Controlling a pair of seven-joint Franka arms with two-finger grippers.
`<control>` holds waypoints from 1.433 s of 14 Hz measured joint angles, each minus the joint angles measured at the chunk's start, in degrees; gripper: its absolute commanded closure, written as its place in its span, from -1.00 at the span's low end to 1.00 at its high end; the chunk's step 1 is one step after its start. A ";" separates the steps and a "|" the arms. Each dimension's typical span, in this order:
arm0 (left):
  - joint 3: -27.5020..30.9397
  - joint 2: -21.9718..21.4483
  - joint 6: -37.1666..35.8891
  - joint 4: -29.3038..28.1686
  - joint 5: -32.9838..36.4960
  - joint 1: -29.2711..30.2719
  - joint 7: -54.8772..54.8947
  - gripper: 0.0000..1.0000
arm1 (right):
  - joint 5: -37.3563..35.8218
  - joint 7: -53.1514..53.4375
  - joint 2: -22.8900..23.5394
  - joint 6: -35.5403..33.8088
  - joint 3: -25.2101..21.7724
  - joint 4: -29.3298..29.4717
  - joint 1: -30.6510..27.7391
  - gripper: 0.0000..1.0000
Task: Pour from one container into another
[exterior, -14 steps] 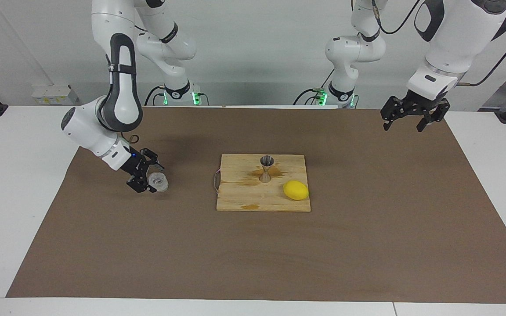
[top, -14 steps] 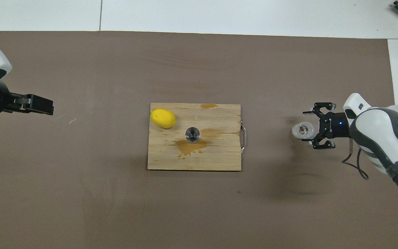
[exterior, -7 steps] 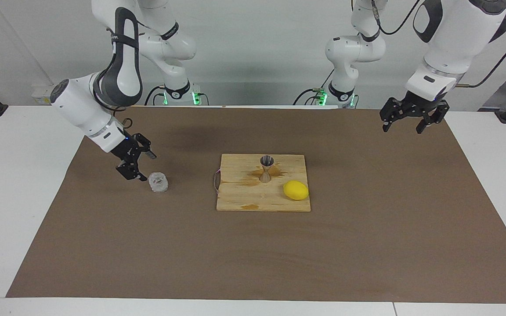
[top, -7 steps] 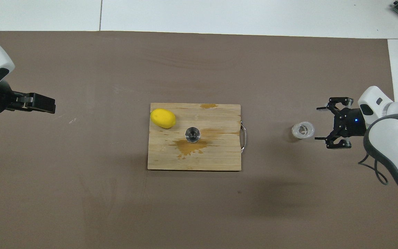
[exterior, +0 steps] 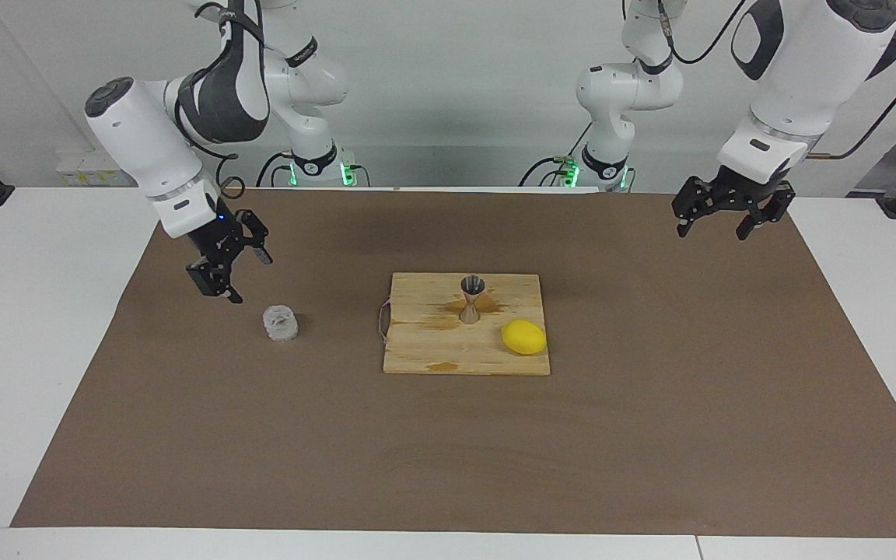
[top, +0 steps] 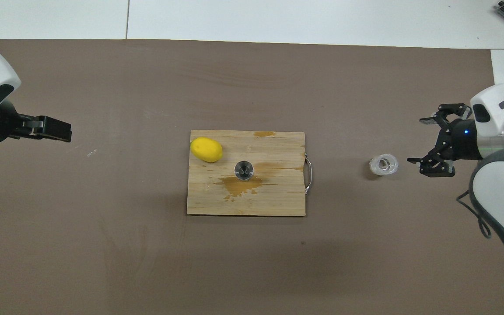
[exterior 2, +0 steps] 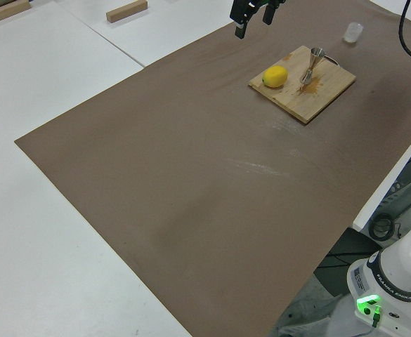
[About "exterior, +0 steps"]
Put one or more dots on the small clear glass cup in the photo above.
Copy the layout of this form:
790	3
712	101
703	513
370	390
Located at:
280	322

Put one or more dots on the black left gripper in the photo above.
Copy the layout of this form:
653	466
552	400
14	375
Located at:
740	187

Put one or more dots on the white yellow-labelled box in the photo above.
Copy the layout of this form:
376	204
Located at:
90	171

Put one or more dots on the steel double jigger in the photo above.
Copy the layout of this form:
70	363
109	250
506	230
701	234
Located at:
472	299

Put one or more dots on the wooden cutting board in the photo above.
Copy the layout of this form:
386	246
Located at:
448	350

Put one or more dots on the yellow lemon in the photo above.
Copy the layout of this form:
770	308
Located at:
524	337

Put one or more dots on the brown table mat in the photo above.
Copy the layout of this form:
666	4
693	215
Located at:
261	428

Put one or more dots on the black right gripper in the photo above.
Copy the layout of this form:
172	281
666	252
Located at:
218	241

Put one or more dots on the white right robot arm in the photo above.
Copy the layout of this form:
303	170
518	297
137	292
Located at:
183	124

